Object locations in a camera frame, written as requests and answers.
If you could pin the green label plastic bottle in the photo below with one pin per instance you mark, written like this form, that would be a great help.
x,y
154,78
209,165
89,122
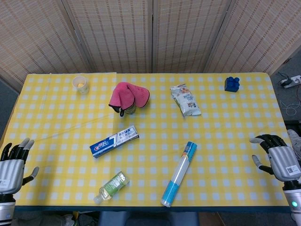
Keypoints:
x,y
111,187

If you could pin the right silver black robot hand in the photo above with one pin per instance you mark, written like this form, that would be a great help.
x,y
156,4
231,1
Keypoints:
x,y
284,162

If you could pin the blue white toothpaste box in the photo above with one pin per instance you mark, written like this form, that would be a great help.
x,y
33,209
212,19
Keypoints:
x,y
113,142

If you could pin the white power strip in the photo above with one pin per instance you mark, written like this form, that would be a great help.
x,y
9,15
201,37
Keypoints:
x,y
291,81

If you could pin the clear bottle under cloth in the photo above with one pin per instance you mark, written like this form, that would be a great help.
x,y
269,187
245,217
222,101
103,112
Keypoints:
x,y
130,110

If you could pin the clear blue tube roll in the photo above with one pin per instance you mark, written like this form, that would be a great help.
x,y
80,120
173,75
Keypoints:
x,y
179,171

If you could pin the white snack bag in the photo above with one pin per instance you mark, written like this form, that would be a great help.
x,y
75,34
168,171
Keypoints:
x,y
187,100

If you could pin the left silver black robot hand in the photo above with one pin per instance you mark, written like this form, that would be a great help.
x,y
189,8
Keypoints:
x,y
11,174

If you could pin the yellow white checked tablecloth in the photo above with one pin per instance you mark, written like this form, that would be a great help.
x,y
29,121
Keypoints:
x,y
70,122

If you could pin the woven folding screen panel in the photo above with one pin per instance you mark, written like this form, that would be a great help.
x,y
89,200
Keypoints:
x,y
258,35
113,35
188,35
35,35

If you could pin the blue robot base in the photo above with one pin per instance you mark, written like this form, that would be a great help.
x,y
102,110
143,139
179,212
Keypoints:
x,y
148,219

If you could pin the blue toy building block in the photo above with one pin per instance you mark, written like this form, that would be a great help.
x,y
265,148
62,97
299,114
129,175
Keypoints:
x,y
231,84

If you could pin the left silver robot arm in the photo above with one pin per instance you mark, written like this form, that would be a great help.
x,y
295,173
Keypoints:
x,y
5,209

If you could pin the white paper cup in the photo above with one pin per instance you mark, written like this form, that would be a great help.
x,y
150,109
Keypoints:
x,y
81,86

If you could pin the grey white shoe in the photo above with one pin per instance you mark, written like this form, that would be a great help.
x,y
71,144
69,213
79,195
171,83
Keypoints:
x,y
295,141

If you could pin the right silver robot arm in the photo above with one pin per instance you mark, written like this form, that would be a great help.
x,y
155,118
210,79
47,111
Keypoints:
x,y
292,200

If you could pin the pink microfiber cloth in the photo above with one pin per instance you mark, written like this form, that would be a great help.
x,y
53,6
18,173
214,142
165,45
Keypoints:
x,y
127,94

